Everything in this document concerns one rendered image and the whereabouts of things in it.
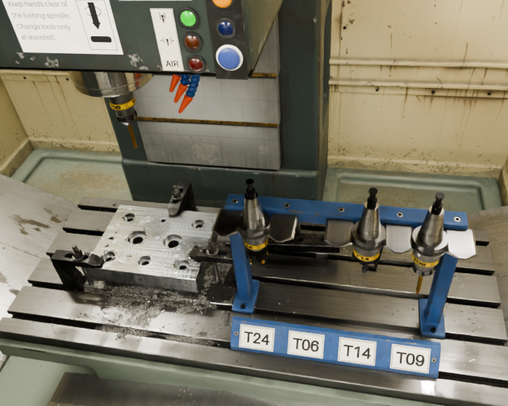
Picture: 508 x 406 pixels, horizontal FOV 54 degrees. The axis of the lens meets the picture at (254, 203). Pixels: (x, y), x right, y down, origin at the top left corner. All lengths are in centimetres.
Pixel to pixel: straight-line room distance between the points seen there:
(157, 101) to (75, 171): 88
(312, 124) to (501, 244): 65
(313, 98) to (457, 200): 81
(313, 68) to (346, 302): 64
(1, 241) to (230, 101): 94
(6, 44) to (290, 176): 105
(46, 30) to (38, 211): 130
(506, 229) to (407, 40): 68
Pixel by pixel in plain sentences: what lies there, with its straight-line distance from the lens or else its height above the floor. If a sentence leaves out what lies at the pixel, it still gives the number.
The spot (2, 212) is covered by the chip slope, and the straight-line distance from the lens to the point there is 202.
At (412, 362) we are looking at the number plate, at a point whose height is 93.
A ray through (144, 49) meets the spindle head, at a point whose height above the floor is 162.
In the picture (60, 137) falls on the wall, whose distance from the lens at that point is 243.
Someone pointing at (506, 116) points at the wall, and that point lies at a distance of 199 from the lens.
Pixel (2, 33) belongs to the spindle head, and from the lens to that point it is 83.
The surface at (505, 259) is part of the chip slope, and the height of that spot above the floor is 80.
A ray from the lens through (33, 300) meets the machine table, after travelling 144.
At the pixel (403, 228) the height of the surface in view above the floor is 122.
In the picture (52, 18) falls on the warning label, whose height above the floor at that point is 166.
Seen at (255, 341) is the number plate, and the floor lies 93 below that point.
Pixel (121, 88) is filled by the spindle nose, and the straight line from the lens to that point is 96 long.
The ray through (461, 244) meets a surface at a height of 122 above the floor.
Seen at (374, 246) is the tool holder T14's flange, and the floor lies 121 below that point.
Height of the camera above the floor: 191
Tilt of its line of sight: 42 degrees down
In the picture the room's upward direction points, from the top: 6 degrees counter-clockwise
